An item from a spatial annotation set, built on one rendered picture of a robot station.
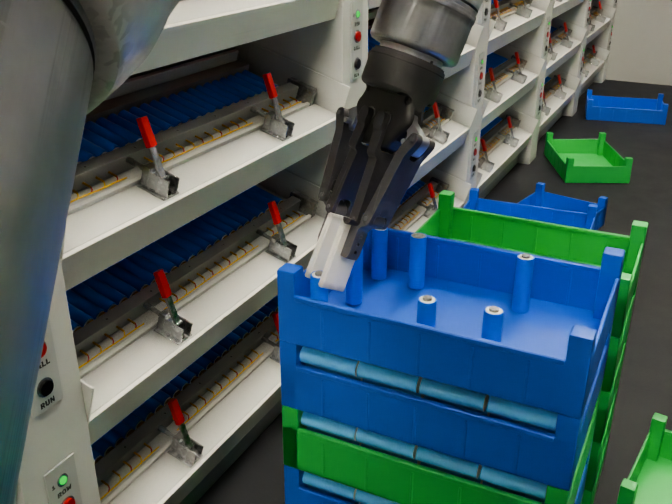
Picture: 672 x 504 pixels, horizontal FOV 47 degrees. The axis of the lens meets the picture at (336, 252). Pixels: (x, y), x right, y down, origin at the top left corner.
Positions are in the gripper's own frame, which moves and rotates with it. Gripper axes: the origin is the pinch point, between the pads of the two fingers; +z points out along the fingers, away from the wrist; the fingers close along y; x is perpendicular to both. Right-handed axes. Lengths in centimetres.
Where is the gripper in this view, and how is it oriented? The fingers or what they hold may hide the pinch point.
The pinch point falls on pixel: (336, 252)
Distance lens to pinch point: 76.8
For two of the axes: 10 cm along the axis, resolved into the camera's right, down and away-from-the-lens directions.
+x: -7.5, -1.7, -6.4
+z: -3.5, 9.2, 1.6
